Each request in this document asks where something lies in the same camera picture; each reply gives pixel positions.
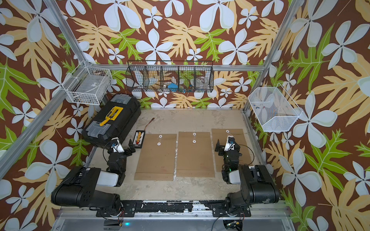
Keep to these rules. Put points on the white wire basket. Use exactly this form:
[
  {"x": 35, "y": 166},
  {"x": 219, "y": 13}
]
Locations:
[
  {"x": 87, "y": 84},
  {"x": 274, "y": 108}
]

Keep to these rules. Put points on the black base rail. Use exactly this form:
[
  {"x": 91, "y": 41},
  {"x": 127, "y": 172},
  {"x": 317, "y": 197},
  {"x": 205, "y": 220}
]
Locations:
[{"x": 132, "y": 208}]

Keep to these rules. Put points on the white wire basket right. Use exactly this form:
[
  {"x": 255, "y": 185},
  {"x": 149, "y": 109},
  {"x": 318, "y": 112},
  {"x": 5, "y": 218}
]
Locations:
[{"x": 274, "y": 108}]

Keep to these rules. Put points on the white wire basket left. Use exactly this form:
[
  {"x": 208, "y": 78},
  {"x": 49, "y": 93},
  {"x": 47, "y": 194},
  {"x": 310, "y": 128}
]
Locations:
[{"x": 87, "y": 84}]

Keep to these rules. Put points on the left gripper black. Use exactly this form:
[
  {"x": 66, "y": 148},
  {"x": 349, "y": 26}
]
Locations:
[{"x": 132, "y": 149}]

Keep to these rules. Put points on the brown kraft file bag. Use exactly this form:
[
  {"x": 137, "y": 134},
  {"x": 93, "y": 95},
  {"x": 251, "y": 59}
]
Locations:
[
  {"x": 247, "y": 156},
  {"x": 157, "y": 158},
  {"x": 195, "y": 155}
]

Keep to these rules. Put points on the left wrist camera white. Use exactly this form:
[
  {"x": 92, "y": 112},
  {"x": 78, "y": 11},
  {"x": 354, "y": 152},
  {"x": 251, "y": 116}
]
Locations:
[{"x": 116, "y": 145}]

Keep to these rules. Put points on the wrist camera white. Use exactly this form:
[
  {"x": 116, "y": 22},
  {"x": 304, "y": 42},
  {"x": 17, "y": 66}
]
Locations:
[
  {"x": 116, "y": 145},
  {"x": 230, "y": 143}
]

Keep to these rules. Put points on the black yellow toolbox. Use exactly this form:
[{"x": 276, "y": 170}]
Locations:
[{"x": 114, "y": 120}]

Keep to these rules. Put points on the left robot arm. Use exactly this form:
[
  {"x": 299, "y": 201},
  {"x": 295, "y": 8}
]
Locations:
[{"x": 78, "y": 188}]

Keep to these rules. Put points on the black charging board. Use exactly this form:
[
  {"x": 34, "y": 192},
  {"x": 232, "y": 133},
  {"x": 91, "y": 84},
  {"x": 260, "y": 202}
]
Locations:
[{"x": 138, "y": 139}]

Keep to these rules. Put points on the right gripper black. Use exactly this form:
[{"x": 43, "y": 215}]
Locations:
[{"x": 218, "y": 147}]

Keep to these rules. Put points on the black wire basket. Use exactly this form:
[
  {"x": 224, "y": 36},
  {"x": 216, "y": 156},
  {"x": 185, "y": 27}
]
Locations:
[{"x": 160, "y": 76}]

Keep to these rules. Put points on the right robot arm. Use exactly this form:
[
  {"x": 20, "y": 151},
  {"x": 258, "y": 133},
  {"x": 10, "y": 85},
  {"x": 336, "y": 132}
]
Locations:
[{"x": 256, "y": 184}]

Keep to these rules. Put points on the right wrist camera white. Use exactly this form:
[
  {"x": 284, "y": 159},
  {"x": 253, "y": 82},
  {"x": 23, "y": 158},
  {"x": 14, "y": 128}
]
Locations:
[{"x": 230, "y": 143}]

